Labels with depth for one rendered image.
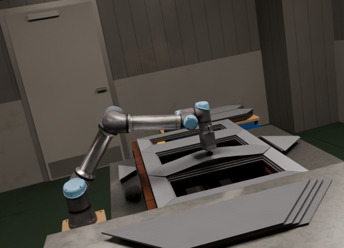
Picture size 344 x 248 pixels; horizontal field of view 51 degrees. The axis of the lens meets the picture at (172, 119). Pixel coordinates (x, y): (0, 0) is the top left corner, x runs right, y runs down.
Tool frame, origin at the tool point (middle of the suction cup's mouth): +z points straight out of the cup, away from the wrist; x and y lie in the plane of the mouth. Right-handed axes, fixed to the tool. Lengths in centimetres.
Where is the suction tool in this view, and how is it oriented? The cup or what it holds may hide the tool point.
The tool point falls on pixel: (210, 156)
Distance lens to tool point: 209.3
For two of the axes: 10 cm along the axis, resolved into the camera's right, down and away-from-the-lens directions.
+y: -3.1, -1.8, 9.3
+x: -9.4, 2.3, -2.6
